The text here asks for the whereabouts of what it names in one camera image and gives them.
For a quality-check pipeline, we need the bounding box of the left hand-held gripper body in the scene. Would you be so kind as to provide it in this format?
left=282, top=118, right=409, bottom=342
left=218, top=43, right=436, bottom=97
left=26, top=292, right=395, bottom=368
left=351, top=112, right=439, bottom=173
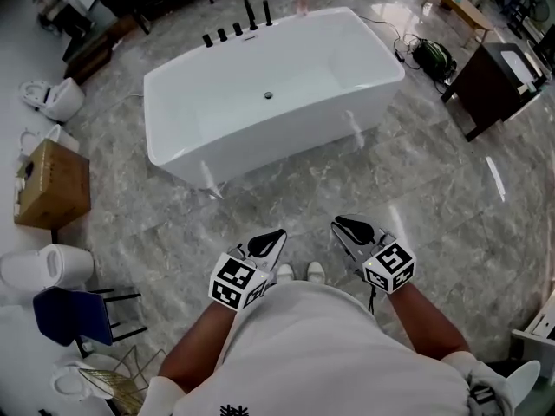
left=210, top=244, right=273, bottom=313

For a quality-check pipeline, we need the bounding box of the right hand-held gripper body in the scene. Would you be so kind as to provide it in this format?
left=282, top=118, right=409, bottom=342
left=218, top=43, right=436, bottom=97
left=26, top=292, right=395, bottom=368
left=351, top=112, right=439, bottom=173
left=362, top=233, right=417, bottom=296

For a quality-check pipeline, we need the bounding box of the person's left forearm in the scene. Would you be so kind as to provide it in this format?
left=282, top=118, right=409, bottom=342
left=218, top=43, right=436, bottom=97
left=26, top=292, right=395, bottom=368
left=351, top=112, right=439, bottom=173
left=158, top=303, right=244, bottom=396

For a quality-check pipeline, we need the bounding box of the person's right forearm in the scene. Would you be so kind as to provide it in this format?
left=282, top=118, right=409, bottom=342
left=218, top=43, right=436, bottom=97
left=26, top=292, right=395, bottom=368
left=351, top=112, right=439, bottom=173
left=384, top=282, right=472, bottom=359

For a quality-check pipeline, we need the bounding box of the white bathtub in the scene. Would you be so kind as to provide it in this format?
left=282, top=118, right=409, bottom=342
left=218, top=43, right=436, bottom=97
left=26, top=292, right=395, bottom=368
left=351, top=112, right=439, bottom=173
left=142, top=6, right=407, bottom=190

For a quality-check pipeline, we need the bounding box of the person's white shirt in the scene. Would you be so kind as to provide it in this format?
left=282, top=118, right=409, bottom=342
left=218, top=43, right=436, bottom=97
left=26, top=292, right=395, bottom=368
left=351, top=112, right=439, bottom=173
left=149, top=277, right=517, bottom=416

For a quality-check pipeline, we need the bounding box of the blue chair with black legs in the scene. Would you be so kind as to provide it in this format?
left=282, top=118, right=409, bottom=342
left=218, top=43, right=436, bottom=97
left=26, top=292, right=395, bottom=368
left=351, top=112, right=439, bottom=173
left=32, top=286, right=148, bottom=359

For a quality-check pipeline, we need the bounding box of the dark wooden vanity cabinet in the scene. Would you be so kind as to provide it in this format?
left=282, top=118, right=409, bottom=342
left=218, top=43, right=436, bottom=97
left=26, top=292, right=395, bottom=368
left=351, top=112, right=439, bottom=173
left=441, top=41, right=548, bottom=143

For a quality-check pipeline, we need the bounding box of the green black bag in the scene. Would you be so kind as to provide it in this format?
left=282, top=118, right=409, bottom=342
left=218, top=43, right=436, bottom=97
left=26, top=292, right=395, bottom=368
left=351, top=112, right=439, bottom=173
left=410, top=36, right=457, bottom=94

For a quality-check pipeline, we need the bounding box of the white toilet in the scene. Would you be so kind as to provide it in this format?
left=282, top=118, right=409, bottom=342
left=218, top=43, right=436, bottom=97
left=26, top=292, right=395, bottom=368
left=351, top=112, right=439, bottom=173
left=50, top=360, right=114, bottom=402
left=19, top=77, right=87, bottom=124
left=0, top=244, right=95, bottom=294
left=16, top=123, right=82, bottom=162

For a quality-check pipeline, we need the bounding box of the brown cardboard box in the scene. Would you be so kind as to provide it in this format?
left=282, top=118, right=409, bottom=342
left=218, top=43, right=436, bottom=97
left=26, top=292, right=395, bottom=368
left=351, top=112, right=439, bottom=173
left=12, top=139, right=92, bottom=232

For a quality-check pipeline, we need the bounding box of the white sink basin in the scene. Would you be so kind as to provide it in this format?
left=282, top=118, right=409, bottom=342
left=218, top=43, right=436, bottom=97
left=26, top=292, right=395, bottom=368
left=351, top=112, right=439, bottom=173
left=500, top=49, right=541, bottom=90

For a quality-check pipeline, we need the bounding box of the black curved faucet spout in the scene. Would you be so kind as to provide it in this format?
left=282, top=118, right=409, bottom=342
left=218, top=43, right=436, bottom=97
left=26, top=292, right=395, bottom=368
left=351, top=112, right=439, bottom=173
left=243, top=0, right=258, bottom=32

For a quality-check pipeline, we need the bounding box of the long wooden table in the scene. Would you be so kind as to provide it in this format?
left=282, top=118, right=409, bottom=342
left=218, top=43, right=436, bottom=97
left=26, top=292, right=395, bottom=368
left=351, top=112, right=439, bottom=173
left=422, top=0, right=495, bottom=49

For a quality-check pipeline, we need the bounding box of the brown wooden step platform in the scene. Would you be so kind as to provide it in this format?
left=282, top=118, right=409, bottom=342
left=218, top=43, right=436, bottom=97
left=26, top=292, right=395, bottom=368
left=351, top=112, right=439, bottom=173
left=62, top=13, right=142, bottom=86

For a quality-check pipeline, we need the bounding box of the gold wire basket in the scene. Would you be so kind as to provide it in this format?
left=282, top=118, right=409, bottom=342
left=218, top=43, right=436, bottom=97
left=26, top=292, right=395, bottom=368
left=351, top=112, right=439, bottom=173
left=77, top=344, right=168, bottom=413

